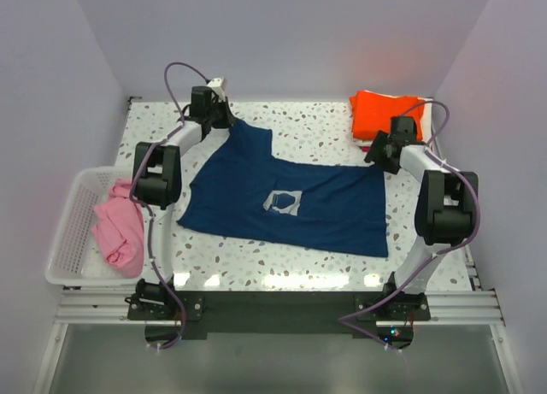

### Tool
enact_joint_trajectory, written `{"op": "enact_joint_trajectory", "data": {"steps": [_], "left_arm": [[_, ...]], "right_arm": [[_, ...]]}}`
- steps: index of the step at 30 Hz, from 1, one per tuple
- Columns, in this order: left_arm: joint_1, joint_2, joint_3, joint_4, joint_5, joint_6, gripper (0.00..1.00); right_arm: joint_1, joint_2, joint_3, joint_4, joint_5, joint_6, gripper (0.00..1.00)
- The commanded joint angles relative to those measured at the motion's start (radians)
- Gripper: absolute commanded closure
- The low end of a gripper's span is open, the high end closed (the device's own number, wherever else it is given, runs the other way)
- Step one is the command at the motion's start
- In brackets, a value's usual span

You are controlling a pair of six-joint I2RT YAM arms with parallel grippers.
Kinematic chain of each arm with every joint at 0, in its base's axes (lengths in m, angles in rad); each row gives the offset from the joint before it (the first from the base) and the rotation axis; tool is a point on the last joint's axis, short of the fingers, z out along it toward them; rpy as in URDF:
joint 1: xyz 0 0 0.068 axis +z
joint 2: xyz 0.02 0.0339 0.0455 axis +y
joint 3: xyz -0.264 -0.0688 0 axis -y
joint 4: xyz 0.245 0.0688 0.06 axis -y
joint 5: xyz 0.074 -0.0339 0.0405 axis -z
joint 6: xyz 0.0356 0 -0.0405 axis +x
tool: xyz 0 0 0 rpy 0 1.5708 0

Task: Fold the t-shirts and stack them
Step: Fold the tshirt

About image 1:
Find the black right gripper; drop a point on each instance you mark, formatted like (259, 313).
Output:
(373, 155)

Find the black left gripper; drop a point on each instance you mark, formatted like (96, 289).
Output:
(228, 117)

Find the navy blue printed t-shirt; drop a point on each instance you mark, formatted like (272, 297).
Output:
(243, 191)

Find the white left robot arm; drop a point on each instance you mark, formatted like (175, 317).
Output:
(157, 172)

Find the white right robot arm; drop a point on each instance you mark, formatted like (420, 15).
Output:
(447, 209)

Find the folded orange t-shirt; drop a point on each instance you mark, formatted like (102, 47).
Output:
(372, 112)

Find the folded white t-shirt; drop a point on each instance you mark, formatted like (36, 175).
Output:
(423, 118)

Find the pink t-shirt in basket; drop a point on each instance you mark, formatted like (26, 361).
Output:
(119, 231)

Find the white plastic laundry basket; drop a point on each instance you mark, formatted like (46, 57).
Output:
(75, 259)

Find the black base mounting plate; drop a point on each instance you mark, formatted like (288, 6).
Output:
(197, 314)

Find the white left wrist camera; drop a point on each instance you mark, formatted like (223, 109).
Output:
(218, 86)

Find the aluminium frame rail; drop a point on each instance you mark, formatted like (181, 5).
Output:
(107, 306)

